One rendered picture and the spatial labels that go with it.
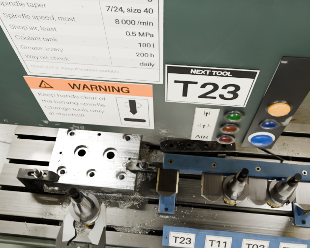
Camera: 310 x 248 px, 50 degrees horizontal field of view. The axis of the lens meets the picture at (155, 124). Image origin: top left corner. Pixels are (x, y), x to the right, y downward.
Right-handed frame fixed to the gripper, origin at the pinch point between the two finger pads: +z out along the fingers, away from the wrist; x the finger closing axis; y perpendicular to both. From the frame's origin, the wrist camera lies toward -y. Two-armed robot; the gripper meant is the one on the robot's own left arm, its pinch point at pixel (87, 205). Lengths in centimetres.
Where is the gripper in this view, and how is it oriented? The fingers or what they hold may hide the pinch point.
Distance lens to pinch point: 77.5
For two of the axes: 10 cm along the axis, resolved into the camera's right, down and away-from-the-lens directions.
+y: 0.2, 4.9, 8.7
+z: 1.0, -8.7, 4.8
